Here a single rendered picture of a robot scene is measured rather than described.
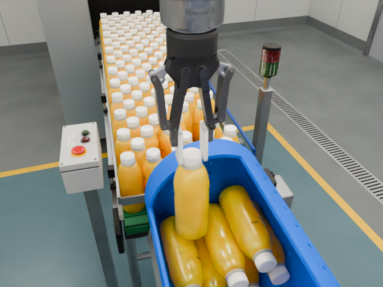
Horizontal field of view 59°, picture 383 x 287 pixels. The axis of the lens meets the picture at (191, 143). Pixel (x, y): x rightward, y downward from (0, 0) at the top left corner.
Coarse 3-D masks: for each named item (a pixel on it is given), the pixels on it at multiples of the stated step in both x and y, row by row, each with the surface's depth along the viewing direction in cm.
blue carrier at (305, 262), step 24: (192, 144) 73; (216, 144) 72; (240, 144) 76; (168, 168) 71; (216, 168) 78; (240, 168) 80; (168, 192) 79; (216, 192) 83; (264, 192) 62; (168, 216) 84; (288, 216) 60; (288, 240) 71; (288, 264) 71; (312, 264) 50
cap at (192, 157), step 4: (188, 148) 62; (192, 148) 62; (196, 148) 62; (184, 152) 61; (188, 152) 61; (192, 152) 61; (196, 152) 61; (200, 152) 61; (184, 156) 60; (188, 156) 60; (192, 156) 60; (196, 156) 60; (200, 156) 60; (184, 160) 60; (188, 160) 60; (192, 160) 60; (196, 160) 60; (200, 160) 61; (184, 164) 61; (188, 164) 60; (192, 164) 60; (196, 164) 61
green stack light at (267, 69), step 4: (260, 60) 117; (260, 64) 117; (264, 64) 115; (268, 64) 115; (272, 64) 114; (276, 64) 115; (260, 68) 118; (264, 68) 116; (268, 68) 116; (272, 68) 115; (276, 68) 116; (260, 72) 118; (264, 72) 117; (268, 72) 116; (272, 72) 116; (276, 72) 117; (268, 76) 117; (272, 76) 117
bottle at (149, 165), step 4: (160, 156) 95; (148, 160) 94; (156, 160) 94; (160, 160) 95; (144, 164) 95; (148, 164) 94; (152, 164) 94; (156, 164) 94; (144, 168) 95; (148, 168) 94; (152, 168) 94; (144, 172) 95; (148, 172) 94; (144, 176) 96; (148, 176) 95; (144, 180) 97; (144, 184) 99; (144, 188) 101
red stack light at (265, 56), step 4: (264, 52) 113; (268, 52) 112; (272, 52) 112; (276, 52) 112; (280, 52) 114; (264, 56) 114; (268, 56) 113; (272, 56) 113; (276, 56) 113; (264, 60) 115; (268, 60) 114; (272, 60) 114; (276, 60) 114
